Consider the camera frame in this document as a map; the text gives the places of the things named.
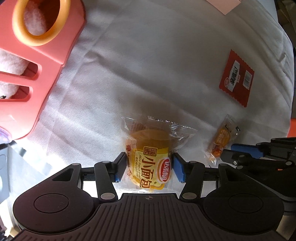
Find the red snack sachet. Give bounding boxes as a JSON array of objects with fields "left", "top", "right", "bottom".
[{"left": 219, "top": 50, "right": 254, "bottom": 108}]

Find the small orange snack sachet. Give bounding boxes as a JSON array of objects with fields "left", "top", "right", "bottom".
[{"left": 205, "top": 114, "right": 241, "bottom": 166}]

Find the yellow mini bread packet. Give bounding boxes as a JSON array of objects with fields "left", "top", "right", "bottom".
[{"left": 121, "top": 115, "right": 197, "bottom": 191}]

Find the pink toy carrier basket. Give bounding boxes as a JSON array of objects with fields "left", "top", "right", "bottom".
[{"left": 1, "top": 1, "right": 86, "bottom": 144}]

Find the pink cardboard box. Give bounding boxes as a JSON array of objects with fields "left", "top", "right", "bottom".
[{"left": 207, "top": 0, "right": 241, "bottom": 15}]

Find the white tablecloth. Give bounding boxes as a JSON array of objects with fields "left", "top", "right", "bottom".
[{"left": 9, "top": 0, "right": 295, "bottom": 232}]

